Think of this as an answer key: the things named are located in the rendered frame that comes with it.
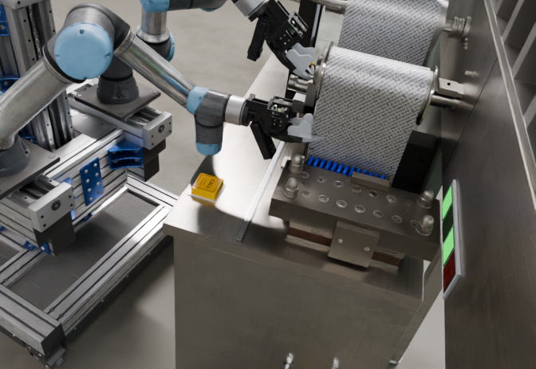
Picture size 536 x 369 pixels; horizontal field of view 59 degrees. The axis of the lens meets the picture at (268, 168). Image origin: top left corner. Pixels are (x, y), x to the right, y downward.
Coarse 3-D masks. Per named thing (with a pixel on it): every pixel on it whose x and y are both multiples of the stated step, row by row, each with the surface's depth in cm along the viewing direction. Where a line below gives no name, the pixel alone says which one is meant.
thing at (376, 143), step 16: (320, 112) 117; (336, 112) 116; (352, 112) 115; (368, 112) 113; (320, 128) 120; (336, 128) 119; (352, 128) 117; (368, 128) 116; (384, 128) 115; (400, 128) 114; (320, 144) 123; (336, 144) 122; (352, 144) 120; (368, 144) 119; (384, 144) 118; (400, 144) 116; (336, 160) 125; (352, 160) 123; (368, 160) 122; (384, 160) 120
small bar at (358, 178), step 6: (354, 174) 119; (360, 174) 120; (354, 180) 119; (360, 180) 119; (366, 180) 118; (372, 180) 118; (378, 180) 119; (384, 180) 119; (372, 186) 119; (378, 186) 118; (384, 186) 118
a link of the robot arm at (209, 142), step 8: (200, 128) 127; (208, 128) 126; (216, 128) 126; (200, 136) 128; (208, 136) 127; (216, 136) 128; (200, 144) 130; (208, 144) 129; (216, 144) 130; (200, 152) 132; (208, 152) 131; (216, 152) 132
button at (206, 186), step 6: (204, 174) 132; (198, 180) 129; (204, 180) 129; (210, 180) 130; (216, 180) 130; (222, 180) 130; (192, 186) 127; (198, 186) 127; (204, 186) 127; (210, 186) 128; (216, 186) 128; (222, 186) 131; (192, 192) 128; (198, 192) 127; (204, 192) 126; (210, 192) 126; (216, 192) 127; (210, 198) 127
